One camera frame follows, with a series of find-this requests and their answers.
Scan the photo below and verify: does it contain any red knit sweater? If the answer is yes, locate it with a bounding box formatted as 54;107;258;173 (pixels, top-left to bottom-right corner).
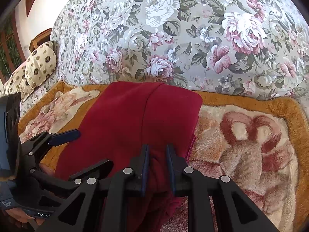
54;82;203;232

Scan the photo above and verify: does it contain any floral print bed cover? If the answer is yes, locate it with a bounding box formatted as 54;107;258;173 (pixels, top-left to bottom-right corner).
19;0;309;116

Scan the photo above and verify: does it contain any wooden headboard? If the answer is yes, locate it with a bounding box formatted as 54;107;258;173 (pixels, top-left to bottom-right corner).
29;28;53;52

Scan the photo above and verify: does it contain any person's left hand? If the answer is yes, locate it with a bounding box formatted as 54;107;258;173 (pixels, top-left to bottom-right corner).
3;208;40;226

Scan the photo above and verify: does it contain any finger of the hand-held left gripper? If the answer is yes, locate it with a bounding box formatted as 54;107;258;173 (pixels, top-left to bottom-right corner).
21;129;81;166
29;159;114;192

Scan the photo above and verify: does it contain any brown wooden window frame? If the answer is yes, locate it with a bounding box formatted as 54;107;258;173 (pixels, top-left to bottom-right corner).
0;0;39;83

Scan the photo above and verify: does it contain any fluffy rose print blanket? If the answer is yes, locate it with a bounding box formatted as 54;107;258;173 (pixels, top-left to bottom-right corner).
18;81;309;232

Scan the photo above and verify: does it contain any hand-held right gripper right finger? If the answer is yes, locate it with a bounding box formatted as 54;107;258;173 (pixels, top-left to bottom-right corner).
165;144;280;232

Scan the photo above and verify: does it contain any cream patterned pillow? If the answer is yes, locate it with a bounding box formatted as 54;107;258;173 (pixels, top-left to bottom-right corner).
0;65;34;102
24;41;57;89

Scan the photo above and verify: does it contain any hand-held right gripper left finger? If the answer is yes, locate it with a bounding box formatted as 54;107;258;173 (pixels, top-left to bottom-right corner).
36;144;151;232

